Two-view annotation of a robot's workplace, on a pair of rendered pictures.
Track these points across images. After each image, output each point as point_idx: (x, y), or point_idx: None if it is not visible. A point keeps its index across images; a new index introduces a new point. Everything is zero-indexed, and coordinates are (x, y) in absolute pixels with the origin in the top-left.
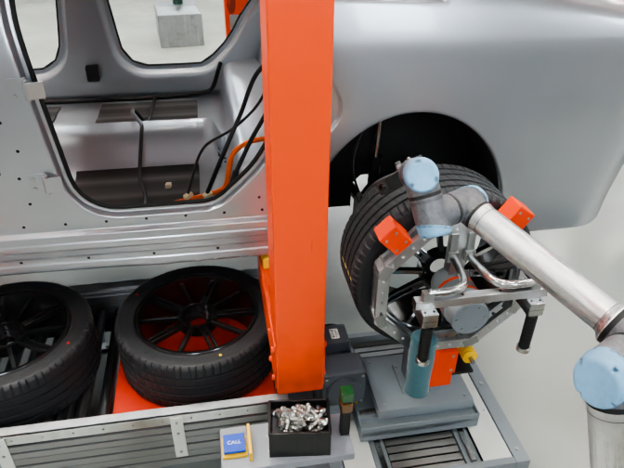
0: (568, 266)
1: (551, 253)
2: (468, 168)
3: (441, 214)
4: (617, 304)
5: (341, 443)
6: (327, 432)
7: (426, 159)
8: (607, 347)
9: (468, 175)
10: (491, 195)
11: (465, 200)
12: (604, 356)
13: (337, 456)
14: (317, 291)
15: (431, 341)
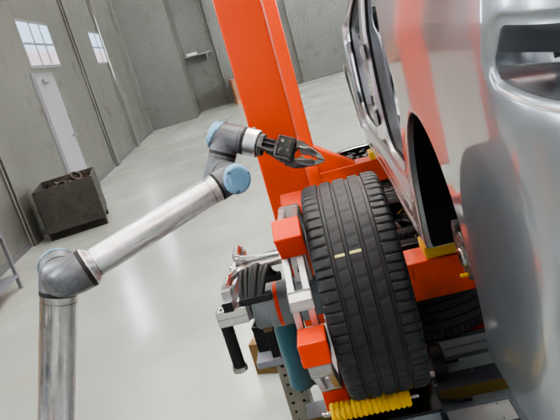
0: (132, 225)
1: (146, 215)
2: (378, 192)
3: (205, 167)
4: (87, 251)
5: (267, 356)
6: (252, 326)
7: (214, 122)
8: (59, 249)
9: (351, 192)
10: (307, 210)
11: (217, 168)
12: (55, 248)
13: (257, 356)
14: None
15: (238, 295)
